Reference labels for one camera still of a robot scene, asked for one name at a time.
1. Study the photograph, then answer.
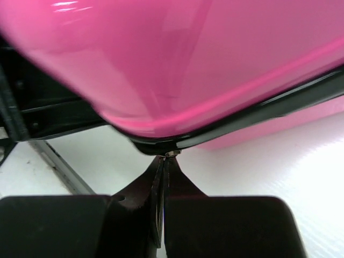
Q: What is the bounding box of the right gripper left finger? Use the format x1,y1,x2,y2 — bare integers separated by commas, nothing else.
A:
107,156,164,249

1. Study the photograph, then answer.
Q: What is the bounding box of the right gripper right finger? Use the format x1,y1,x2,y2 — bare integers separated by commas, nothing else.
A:
163,157,207,257

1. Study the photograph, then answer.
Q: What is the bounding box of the pink hard-shell suitcase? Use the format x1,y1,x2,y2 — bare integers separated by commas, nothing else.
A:
1,1,343,155

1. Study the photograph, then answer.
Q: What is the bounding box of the silver zipper pull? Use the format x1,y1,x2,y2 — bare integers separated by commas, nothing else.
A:
160,150,182,159

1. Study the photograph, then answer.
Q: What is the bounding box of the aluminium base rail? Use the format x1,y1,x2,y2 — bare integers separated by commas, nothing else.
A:
29,140,96,195

